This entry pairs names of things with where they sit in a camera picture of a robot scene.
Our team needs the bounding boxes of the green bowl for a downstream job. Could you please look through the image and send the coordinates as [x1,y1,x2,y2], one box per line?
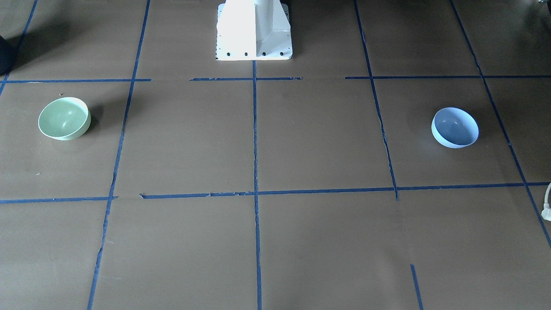
[38,97,91,141]

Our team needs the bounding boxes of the white power plug cable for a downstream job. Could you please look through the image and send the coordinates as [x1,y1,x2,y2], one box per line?
[542,183,551,222]

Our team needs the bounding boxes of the white camera mast base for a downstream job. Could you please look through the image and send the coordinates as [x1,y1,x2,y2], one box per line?
[215,0,293,61]

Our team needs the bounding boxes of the blue bowl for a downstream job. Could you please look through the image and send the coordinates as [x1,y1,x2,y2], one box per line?
[431,107,480,149]

